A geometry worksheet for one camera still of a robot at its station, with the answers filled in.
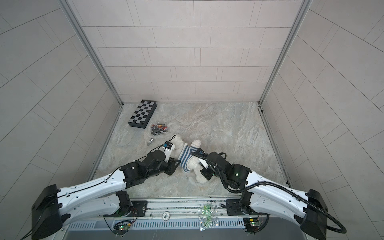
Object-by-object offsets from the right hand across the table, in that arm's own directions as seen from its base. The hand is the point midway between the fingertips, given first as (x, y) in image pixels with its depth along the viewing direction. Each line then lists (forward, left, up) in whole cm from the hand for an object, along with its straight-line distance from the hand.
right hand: (199, 165), depth 74 cm
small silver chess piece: (+21, +30, -8) cm, 38 cm away
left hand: (+2, +8, 0) cm, 9 cm away
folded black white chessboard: (+42, +38, -5) cm, 57 cm away
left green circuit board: (-22, +34, -7) cm, 41 cm away
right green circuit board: (-24, -22, -12) cm, 35 cm away
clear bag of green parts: (-20, -3, -11) cm, 23 cm away
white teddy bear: (-1, +3, 0) cm, 3 cm away
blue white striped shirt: (+4, +7, +4) cm, 9 cm away
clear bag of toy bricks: (+30, +26, -7) cm, 40 cm away
